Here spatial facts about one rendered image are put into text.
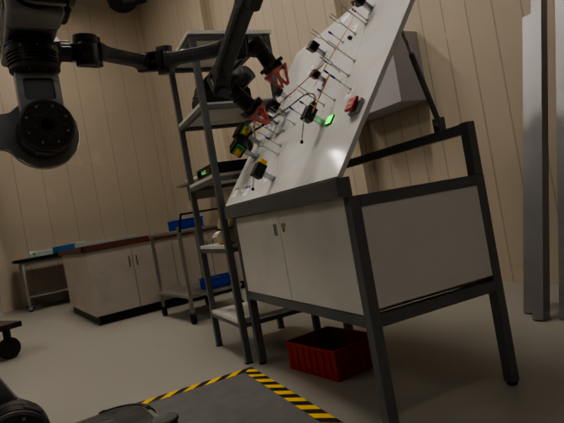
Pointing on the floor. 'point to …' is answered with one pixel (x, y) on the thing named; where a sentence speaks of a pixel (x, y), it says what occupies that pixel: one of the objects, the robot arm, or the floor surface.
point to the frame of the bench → (388, 406)
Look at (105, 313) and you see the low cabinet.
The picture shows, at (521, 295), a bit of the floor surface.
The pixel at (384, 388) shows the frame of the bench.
